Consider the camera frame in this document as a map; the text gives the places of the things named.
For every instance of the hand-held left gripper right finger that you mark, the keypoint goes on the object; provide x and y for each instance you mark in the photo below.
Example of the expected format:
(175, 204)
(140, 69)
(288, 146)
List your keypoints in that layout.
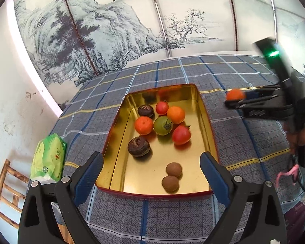
(213, 175)

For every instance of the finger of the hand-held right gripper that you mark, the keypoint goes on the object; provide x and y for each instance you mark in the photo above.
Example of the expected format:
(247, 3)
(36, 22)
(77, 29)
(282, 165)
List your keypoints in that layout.
(259, 93)
(243, 104)

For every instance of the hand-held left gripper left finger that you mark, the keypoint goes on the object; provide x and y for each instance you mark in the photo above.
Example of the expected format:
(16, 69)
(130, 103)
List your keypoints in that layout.
(89, 180)

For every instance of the small mandarin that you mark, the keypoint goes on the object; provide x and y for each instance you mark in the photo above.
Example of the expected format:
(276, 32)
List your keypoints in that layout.
(235, 95)
(143, 125)

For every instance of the brown round fruit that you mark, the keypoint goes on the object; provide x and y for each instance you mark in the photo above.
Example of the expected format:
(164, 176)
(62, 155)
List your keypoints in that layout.
(173, 169)
(170, 184)

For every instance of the gold metal tray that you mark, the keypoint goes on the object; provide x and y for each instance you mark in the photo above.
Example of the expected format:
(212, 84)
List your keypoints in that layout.
(142, 172)

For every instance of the dark passion fruit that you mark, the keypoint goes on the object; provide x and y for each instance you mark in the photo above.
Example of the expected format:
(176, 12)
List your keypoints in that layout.
(138, 146)
(145, 110)

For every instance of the large orange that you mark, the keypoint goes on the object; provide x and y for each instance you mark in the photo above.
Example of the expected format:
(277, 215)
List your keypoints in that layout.
(176, 114)

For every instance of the green tomato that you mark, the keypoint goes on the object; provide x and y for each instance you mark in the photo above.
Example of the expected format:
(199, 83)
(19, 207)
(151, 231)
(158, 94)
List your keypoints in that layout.
(163, 125)

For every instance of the small red tomato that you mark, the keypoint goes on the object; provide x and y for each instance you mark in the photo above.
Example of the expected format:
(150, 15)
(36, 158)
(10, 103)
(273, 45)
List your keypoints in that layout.
(162, 107)

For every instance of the grey plaid blanket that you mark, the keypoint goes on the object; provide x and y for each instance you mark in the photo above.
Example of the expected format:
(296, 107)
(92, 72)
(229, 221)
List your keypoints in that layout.
(243, 137)

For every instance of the green tissue packet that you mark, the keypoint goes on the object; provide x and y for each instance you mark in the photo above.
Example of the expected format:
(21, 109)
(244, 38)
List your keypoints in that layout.
(48, 157)

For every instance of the wooden chair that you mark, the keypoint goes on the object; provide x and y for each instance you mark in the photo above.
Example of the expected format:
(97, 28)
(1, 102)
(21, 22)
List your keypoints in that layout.
(5, 172)

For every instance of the person's purple patterned clothing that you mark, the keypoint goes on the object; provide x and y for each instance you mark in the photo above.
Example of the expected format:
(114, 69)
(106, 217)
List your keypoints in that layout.
(297, 216)

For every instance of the landscape painted screen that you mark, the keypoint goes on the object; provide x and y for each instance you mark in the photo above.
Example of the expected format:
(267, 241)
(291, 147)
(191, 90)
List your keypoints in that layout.
(104, 30)

